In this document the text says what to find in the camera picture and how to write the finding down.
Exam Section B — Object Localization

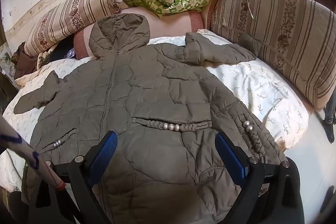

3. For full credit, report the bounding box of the person's right forearm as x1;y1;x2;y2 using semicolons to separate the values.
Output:
0;109;66;191

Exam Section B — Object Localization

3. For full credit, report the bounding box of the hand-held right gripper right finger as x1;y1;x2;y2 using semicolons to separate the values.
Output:
215;132;292;224

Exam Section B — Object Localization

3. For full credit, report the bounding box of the striped floral pillow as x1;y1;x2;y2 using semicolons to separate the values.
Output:
24;0;124;58

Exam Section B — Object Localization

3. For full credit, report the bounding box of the white floral quilt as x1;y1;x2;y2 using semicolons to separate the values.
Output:
0;28;310;195

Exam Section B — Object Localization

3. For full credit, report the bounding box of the olive puffer jacket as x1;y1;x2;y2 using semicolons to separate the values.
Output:
14;13;288;224

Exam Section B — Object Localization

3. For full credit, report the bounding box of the dark clothes pile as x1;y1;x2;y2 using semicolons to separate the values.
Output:
47;35;77;62

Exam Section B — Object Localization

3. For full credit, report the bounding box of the floral plastic sheet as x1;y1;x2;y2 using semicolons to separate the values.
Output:
0;44;17;83

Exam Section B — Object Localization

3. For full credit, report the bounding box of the large striped floral cushion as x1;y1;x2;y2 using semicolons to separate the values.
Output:
210;0;336;112

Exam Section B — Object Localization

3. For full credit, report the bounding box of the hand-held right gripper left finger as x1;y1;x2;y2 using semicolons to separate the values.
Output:
35;131;118;224

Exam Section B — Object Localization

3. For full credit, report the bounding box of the brown cloth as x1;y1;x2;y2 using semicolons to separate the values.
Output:
13;42;37;78

